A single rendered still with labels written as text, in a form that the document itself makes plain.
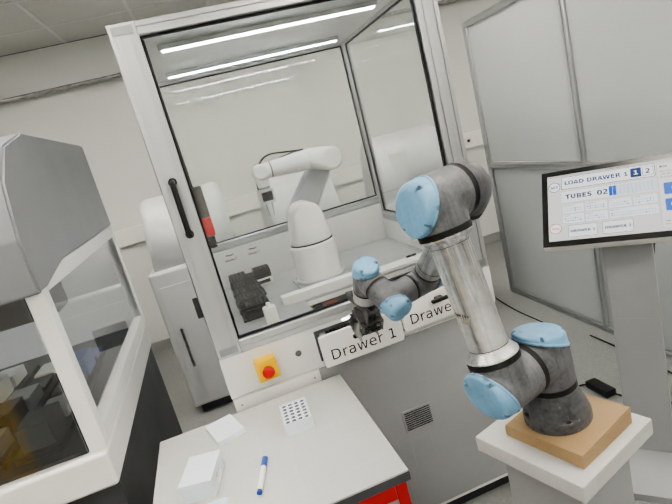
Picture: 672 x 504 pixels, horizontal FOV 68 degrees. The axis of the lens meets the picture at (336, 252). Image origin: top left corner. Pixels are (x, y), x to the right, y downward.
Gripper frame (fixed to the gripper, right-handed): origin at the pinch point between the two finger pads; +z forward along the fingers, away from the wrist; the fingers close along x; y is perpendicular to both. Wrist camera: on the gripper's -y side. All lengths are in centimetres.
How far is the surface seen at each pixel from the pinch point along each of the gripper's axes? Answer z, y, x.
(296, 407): 4.8, 14.2, -28.5
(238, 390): 13.7, -3.5, -44.0
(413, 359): 23.9, 3.7, 18.0
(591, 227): -10, -2, 89
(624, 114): 2, -66, 168
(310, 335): 5.7, -9.1, -15.8
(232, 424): 11, 9, -48
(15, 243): -56, -21, -81
